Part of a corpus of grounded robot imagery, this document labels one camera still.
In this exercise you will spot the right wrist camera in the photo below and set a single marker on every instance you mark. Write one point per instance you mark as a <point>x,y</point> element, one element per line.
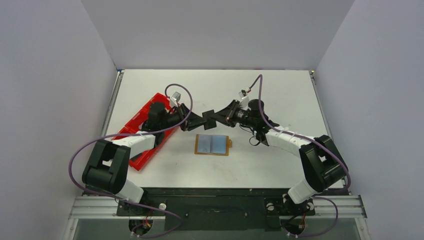
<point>244,102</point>

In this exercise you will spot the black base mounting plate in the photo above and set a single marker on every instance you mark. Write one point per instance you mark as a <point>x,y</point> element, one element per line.
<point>220,209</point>

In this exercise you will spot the black card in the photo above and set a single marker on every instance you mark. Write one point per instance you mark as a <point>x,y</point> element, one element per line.
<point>210,123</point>

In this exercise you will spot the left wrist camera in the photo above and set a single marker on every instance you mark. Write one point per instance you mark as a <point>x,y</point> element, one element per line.
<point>175,97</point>

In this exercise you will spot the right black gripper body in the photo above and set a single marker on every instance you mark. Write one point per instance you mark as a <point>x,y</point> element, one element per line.
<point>230,112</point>

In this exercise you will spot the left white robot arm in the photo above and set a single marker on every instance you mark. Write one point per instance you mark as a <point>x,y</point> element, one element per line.
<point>107,167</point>

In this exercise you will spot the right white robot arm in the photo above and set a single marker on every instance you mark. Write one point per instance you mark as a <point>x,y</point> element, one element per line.
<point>321,161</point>

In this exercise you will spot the yellow leather card holder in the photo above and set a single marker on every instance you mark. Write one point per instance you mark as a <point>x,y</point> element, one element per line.
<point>212,144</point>

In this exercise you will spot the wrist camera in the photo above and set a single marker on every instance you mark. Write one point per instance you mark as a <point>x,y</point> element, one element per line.
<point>175,97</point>
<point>244,102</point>

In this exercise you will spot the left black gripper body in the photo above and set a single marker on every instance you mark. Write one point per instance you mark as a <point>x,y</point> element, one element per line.
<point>172,120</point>

